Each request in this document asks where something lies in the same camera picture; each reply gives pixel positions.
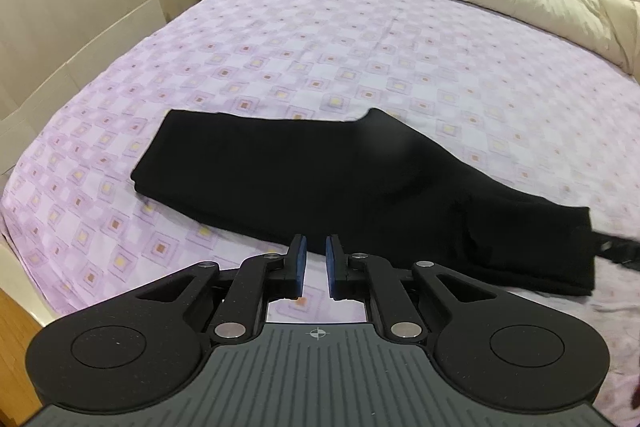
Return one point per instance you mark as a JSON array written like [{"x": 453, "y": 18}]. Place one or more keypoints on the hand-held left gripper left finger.
[{"x": 300, "y": 264}]

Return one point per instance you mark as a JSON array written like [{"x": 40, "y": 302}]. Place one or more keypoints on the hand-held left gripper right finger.
[{"x": 330, "y": 264}]

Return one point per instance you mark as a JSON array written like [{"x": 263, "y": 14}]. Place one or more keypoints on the black pants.
[{"x": 300, "y": 177}]

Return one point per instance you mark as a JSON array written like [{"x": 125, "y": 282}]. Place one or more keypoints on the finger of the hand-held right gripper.
[{"x": 620, "y": 253}]

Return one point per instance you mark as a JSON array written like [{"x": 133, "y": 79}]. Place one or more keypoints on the cream bed frame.
[{"x": 20, "y": 282}]

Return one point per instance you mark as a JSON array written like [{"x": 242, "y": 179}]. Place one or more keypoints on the purple patterned bed sheet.
[{"x": 300, "y": 32}]

